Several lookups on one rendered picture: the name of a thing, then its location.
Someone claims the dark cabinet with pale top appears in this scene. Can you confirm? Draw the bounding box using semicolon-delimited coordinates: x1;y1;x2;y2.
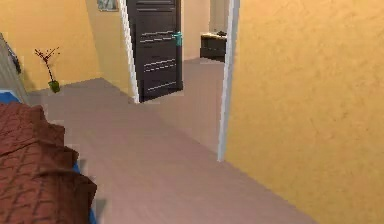
199;30;228;63

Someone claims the dark brown room door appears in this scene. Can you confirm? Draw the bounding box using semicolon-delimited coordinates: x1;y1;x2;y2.
125;0;184;103

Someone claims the red twig plant green pot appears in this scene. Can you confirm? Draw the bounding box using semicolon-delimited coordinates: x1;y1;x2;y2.
34;46;62;94

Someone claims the bed with red-brown cover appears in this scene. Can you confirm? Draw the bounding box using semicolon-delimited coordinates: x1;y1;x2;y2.
0;90;98;224

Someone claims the teal door handle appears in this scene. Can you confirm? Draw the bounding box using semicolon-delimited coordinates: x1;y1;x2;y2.
172;31;183;47

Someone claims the framed wall picture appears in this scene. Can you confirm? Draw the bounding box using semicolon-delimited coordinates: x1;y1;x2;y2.
96;0;120;13

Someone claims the grey panel with dark handle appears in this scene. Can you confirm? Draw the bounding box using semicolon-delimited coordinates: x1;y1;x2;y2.
0;32;30;104

